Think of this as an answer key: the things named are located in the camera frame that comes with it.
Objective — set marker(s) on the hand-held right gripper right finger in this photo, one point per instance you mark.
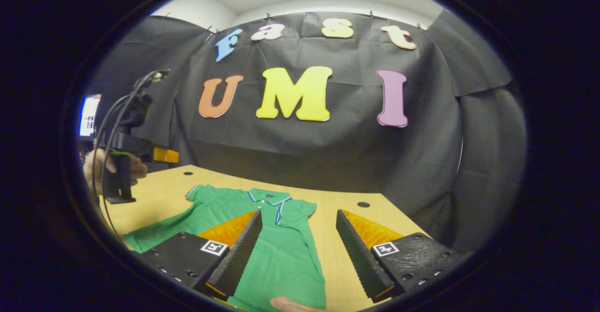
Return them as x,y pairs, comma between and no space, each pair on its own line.
358,260

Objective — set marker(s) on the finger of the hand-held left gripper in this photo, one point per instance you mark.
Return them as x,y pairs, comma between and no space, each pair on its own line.
165,155

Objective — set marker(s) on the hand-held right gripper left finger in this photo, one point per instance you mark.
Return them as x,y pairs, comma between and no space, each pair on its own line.
239,256

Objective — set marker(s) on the green T-shirt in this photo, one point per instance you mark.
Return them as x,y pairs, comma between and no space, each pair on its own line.
286,256

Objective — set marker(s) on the computer monitor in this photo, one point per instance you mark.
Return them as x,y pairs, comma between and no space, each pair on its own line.
89,115

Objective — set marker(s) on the black backdrop cloth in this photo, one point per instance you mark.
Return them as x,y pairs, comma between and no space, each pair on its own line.
328,152

